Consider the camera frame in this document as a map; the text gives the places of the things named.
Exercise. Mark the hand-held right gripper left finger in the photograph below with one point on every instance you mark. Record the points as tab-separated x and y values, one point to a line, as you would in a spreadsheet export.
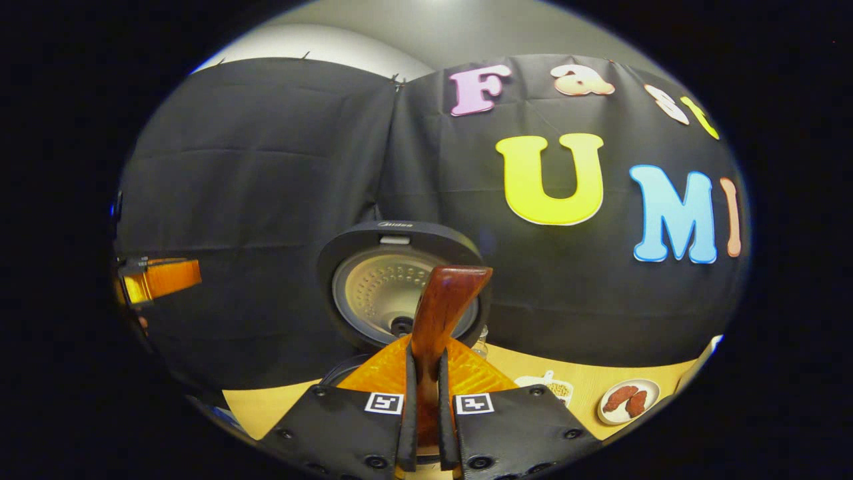
333	433

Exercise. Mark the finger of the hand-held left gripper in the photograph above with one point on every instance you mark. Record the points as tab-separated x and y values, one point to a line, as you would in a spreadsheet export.
166	280

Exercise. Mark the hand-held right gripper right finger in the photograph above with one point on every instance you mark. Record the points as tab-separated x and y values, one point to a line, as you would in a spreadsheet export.
520	433

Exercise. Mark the brown wooden spoon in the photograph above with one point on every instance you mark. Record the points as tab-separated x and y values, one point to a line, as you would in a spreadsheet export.
443	300

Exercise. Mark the dark grey rice cooker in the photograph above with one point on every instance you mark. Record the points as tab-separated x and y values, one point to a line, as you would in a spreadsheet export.
360	253

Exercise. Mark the white divided bean dish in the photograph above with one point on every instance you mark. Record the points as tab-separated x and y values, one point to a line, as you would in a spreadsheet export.
556	390

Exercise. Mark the round white plate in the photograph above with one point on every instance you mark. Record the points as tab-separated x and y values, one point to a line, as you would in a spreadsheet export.
610	416

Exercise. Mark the red meat slice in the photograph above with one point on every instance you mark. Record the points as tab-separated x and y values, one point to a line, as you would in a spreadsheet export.
638	404
620	398

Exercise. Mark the black backdrop cloth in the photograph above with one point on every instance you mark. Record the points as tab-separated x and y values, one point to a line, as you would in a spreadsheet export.
253	166

